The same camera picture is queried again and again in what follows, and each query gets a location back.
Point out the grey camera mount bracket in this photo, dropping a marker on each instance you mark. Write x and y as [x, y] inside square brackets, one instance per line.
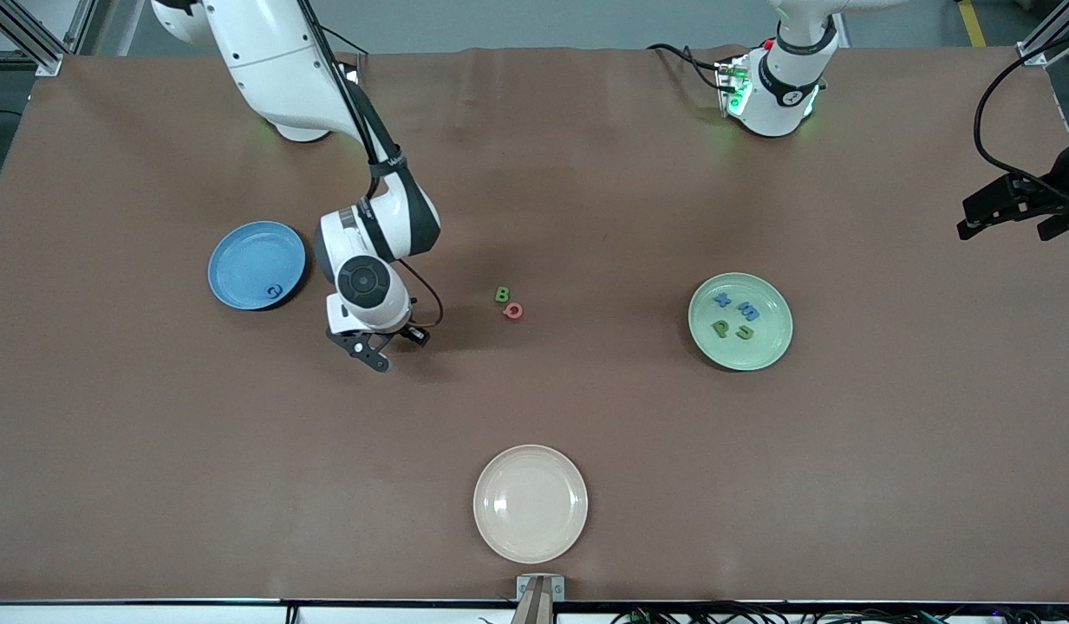
[539, 598]

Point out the beige plate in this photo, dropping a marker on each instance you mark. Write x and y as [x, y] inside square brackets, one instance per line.
[531, 503]

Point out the blue letter G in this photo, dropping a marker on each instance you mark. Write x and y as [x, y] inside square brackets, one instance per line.
[275, 291]

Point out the green letter p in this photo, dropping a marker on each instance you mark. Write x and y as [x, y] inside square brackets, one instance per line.
[720, 328]

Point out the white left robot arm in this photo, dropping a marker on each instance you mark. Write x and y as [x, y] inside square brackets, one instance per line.
[772, 104]

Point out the brown table cover sheet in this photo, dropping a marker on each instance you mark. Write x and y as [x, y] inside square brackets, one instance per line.
[153, 433]

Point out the white table edge rail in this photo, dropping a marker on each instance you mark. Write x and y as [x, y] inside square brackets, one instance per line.
[153, 614]

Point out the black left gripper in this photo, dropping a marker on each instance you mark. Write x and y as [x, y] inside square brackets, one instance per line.
[1042, 194]

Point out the aluminium frame profile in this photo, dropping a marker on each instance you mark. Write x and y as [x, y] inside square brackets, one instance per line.
[1033, 54]
[48, 62]

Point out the blue letter m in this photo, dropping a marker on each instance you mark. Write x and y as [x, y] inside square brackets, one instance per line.
[748, 311]

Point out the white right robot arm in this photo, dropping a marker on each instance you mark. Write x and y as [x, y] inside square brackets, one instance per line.
[274, 61]

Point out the green plate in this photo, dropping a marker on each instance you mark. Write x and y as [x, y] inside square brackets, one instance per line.
[759, 351]

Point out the red letter Q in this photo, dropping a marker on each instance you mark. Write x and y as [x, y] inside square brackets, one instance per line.
[513, 310]

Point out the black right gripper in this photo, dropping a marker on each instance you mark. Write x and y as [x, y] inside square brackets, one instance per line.
[399, 330]

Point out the blue plate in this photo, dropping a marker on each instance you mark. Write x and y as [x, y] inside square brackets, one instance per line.
[248, 260]

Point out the green letter u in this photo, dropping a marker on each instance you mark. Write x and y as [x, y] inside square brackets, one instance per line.
[745, 331]

